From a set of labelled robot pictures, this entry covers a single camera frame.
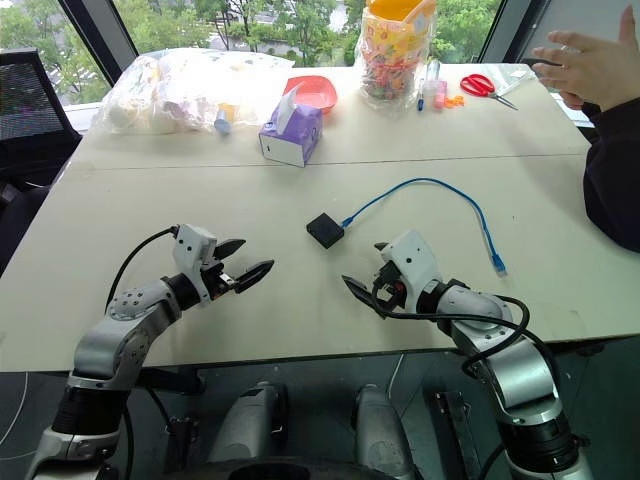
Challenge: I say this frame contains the black mesh office chair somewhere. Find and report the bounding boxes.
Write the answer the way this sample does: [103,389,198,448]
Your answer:
[0,47,84,276]

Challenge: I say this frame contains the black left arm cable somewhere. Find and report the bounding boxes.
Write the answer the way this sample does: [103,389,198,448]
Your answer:
[104,225,180,315]

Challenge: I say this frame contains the grey robot leg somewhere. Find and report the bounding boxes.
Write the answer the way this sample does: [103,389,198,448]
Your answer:
[207,380,290,464]
[353,383,419,480]

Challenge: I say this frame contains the blue cable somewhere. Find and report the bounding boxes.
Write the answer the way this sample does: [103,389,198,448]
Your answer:
[340,177,508,278]

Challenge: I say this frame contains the person's dark sleeve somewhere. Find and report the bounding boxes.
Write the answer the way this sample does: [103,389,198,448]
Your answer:
[581,97,640,254]

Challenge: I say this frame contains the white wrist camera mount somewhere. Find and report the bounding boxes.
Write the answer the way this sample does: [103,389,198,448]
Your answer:
[379,229,444,315]
[172,223,220,304]

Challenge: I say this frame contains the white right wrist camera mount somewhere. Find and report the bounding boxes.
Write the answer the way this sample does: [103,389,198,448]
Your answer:
[379,229,444,315]

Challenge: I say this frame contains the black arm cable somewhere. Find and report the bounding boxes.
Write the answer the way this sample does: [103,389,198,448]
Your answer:
[104,225,180,315]
[370,279,562,389]

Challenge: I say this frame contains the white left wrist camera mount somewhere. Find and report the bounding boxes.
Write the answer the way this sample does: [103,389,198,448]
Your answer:
[172,223,220,304]

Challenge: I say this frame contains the person's bare hand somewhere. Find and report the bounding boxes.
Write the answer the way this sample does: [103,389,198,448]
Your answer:
[530,4,640,113]

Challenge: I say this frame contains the small black box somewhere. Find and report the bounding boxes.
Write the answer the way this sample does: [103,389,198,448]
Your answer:
[306,212,346,250]

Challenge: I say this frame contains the purple tissue box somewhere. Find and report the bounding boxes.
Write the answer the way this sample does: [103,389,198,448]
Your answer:
[258,83,324,169]

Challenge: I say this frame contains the bagged jar of colourful toys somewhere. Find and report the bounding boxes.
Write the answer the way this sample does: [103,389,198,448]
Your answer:
[354,0,437,117]

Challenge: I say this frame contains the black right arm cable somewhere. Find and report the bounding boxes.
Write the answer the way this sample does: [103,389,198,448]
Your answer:
[370,279,562,389]

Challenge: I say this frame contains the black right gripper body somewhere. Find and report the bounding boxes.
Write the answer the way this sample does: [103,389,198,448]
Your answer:
[370,261,407,310]

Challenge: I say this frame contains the grey left robot leg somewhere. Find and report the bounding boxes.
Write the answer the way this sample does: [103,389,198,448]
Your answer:
[207,380,290,464]

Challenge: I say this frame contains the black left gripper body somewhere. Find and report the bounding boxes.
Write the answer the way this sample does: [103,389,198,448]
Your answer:
[200,243,238,301]

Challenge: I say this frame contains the clear bag of white items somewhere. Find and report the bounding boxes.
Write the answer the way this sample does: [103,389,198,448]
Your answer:
[92,48,296,136]

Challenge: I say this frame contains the clear plastic sleeve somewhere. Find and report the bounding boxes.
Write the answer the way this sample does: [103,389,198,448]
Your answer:
[492,67,539,99]

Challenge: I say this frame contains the red plastic bowl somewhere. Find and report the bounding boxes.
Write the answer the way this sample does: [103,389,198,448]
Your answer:
[283,74,338,116]

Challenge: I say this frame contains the grey right robot leg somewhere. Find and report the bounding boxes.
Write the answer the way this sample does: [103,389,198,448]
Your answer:
[353,383,419,480]

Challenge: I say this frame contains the blue capped small bottle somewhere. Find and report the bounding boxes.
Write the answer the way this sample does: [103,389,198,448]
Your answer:
[213,102,237,136]

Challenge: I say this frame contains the red handled scissors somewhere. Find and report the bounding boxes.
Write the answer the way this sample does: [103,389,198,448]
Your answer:
[459,73,519,111]

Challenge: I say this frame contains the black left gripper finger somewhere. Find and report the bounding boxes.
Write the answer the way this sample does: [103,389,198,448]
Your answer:
[232,259,276,295]
[215,238,247,261]

